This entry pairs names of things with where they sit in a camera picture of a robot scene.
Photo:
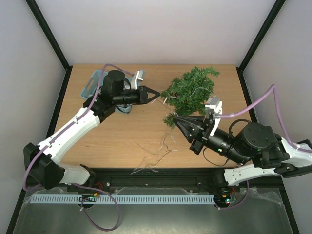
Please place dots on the black frame post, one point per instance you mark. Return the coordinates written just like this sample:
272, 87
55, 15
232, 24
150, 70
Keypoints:
37, 13

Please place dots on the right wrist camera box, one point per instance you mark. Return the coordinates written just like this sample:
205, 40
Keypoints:
213, 107

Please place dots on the light blue slotted cable duct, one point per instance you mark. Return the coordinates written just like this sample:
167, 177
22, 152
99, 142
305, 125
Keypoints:
123, 199

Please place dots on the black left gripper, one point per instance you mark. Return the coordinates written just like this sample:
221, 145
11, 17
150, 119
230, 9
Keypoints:
142, 95

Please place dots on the small green christmas tree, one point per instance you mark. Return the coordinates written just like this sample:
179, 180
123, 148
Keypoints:
188, 94

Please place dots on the light blue perforated basket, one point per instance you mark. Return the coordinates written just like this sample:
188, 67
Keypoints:
91, 86

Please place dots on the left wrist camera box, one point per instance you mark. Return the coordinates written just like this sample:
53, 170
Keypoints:
137, 78

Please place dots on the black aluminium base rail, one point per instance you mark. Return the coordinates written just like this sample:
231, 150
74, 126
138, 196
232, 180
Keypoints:
146, 178

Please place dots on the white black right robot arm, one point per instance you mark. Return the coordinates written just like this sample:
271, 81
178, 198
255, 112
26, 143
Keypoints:
256, 148

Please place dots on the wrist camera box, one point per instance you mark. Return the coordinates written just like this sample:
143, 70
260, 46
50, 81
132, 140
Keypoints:
137, 78
213, 107

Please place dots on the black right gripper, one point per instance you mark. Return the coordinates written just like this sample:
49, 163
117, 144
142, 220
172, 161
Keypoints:
201, 134

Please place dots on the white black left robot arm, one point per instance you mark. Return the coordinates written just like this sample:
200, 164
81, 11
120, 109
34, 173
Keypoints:
113, 90

